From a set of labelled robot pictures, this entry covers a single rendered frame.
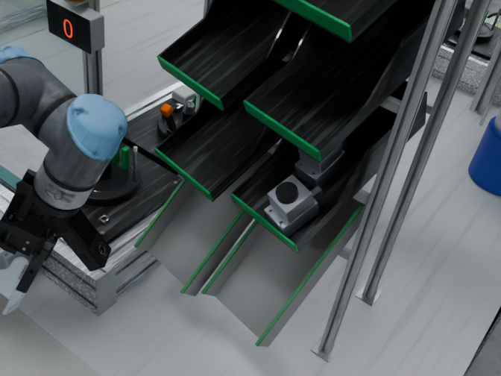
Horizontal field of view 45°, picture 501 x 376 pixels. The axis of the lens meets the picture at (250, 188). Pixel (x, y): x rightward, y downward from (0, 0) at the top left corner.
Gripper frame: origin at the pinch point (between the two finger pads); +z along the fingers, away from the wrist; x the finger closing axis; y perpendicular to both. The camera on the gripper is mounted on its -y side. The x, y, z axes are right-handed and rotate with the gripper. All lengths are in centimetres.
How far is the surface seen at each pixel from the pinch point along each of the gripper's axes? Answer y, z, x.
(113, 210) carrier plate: -9.4, 0.6, -23.3
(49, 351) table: -9.4, 13.7, 1.2
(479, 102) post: -95, -33, -98
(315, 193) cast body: -28.5, -37.7, -3.4
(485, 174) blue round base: -88, -30, -61
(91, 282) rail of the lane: -10.4, 3.2, -7.4
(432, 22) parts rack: -25, -65, -4
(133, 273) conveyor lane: -17.6, 4.8, -14.8
